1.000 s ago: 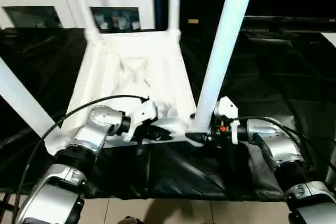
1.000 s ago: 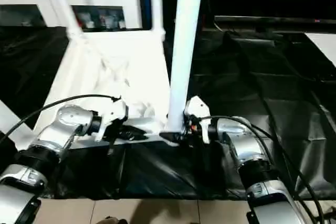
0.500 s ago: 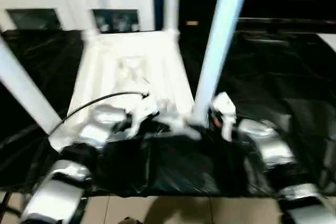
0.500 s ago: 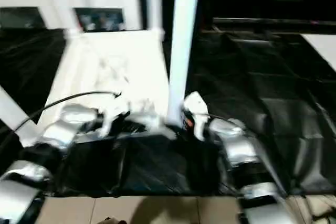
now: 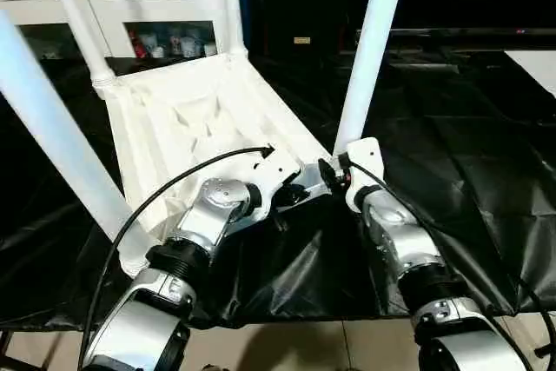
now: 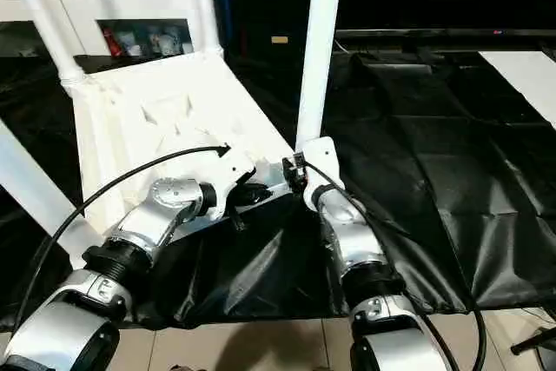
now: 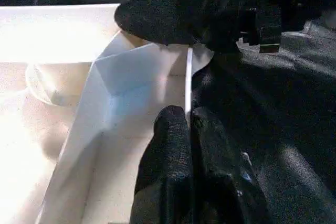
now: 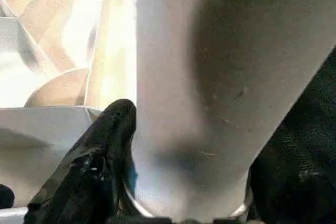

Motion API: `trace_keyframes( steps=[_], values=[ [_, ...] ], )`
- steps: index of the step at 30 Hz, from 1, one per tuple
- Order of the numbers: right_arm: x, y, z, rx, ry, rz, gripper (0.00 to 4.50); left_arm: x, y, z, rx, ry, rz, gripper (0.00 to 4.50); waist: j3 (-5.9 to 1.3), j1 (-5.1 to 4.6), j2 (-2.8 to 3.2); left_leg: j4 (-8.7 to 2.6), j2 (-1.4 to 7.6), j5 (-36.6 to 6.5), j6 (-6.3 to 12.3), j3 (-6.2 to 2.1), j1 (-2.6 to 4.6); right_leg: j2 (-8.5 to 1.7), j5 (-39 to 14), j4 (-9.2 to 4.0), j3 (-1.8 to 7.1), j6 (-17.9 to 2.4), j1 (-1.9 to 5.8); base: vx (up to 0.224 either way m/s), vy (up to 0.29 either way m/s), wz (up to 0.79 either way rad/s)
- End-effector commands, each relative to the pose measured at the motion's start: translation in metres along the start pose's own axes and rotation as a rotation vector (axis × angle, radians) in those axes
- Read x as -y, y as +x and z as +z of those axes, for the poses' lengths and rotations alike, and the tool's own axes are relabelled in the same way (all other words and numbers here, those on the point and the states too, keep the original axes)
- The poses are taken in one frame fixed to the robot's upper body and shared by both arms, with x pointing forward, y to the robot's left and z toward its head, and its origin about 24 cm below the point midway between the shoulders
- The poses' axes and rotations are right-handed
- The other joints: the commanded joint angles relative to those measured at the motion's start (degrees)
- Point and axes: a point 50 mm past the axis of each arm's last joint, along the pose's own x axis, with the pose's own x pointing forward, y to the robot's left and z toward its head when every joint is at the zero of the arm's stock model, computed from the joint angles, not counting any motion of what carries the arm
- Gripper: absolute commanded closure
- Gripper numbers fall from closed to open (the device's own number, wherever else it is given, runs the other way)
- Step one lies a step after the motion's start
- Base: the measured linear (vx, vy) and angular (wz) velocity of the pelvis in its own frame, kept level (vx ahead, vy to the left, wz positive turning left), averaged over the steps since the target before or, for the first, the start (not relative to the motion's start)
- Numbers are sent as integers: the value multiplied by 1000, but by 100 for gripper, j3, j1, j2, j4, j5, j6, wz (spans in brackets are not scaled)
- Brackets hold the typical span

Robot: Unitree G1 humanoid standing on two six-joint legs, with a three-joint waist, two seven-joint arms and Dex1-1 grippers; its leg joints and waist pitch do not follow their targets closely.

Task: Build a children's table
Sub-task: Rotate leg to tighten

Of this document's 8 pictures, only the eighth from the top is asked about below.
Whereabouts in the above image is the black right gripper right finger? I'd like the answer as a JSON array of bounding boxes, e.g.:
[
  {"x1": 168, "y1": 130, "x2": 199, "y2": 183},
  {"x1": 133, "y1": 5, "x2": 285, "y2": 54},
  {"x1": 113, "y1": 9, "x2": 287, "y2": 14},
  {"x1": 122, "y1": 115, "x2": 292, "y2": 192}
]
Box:
[{"x1": 246, "y1": 130, "x2": 336, "y2": 224}]

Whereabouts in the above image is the white plastic table leg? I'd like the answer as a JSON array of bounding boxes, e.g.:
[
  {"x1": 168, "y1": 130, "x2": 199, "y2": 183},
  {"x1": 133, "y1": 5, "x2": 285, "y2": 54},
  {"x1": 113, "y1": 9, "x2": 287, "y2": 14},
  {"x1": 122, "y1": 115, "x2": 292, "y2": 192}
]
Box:
[{"x1": 129, "y1": 0, "x2": 336, "y2": 222}]

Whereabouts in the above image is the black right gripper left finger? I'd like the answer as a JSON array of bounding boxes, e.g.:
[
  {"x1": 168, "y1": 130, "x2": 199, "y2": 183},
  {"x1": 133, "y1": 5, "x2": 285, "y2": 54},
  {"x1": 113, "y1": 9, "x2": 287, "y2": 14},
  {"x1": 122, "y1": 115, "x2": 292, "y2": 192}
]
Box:
[{"x1": 24, "y1": 99, "x2": 138, "y2": 224}]

